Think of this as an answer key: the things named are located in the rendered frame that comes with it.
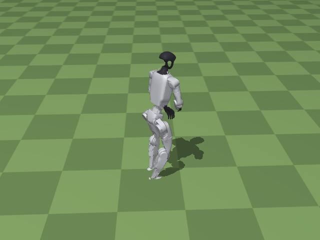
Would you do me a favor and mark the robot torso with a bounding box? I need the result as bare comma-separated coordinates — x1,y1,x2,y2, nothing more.
146,68,174,126

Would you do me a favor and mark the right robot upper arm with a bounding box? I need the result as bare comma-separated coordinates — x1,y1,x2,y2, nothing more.
167,77,183,106

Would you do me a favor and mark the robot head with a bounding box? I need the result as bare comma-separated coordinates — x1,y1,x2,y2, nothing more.
157,51,176,75

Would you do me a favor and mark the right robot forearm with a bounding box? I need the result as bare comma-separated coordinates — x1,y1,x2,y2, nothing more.
174,99,183,109

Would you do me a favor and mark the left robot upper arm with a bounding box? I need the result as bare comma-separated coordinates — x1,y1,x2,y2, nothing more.
148,69,157,93

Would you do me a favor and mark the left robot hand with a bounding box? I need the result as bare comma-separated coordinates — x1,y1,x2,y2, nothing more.
163,105,175,119

